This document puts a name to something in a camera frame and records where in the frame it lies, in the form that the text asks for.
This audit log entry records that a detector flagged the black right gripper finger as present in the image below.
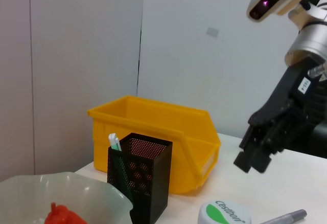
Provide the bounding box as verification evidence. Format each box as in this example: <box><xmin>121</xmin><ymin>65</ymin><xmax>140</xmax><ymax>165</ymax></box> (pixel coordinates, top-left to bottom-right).
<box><xmin>251</xmin><ymin>142</ymin><xmax>284</xmax><ymax>173</ymax></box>
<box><xmin>233</xmin><ymin>128</ymin><xmax>261</xmax><ymax>173</ymax></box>

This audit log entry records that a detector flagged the grey marker pen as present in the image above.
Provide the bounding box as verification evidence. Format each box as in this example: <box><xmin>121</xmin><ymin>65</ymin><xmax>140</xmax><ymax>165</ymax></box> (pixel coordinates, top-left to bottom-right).
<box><xmin>259</xmin><ymin>209</ymin><xmax>307</xmax><ymax>224</ymax></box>

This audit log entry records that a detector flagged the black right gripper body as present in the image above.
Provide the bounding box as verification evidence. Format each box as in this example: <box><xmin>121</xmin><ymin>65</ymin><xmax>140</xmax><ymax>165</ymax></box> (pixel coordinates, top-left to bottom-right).
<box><xmin>249</xmin><ymin>57</ymin><xmax>321</xmax><ymax>153</ymax></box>

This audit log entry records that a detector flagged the pale green wavy fruit bowl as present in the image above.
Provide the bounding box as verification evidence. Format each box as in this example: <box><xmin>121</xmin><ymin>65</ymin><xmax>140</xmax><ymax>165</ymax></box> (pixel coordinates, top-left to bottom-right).
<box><xmin>0</xmin><ymin>172</ymin><xmax>134</xmax><ymax>224</ymax></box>

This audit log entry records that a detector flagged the yellow plastic storage bin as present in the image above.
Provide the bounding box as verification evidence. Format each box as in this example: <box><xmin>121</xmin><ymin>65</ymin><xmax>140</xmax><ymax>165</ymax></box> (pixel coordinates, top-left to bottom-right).
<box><xmin>87</xmin><ymin>95</ymin><xmax>222</xmax><ymax>195</ymax></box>

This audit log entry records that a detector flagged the clear green-label water bottle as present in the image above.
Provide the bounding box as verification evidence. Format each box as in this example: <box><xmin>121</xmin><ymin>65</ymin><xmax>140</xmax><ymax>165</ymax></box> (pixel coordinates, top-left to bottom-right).
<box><xmin>198</xmin><ymin>200</ymin><xmax>252</xmax><ymax>224</ymax></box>

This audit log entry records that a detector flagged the right gripper cable with plug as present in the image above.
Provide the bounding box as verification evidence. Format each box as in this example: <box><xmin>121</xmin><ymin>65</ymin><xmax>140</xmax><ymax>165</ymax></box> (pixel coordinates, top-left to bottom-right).
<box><xmin>308</xmin><ymin>64</ymin><xmax>327</xmax><ymax>79</ymax></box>

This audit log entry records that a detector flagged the orange fruit with knob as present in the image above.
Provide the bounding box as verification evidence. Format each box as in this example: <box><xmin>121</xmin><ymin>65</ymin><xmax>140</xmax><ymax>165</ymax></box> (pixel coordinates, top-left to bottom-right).
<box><xmin>43</xmin><ymin>202</ymin><xmax>86</xmax><ymax>224</ymax></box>

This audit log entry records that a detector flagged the black mesh pen holder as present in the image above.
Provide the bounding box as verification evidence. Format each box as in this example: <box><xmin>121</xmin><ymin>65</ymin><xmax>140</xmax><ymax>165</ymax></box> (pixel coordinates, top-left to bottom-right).
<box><xmin>107</xmin><ymin>132</ymin><xmax>173</xmax><ymax>224</ymax></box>

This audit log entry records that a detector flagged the green pen with white cap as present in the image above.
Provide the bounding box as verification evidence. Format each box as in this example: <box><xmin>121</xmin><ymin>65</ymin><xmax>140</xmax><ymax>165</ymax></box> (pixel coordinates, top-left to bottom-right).
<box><xmin>108</xmin><ymin>133</ymin><xmax>133</xmax><ymax>204</ymax></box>

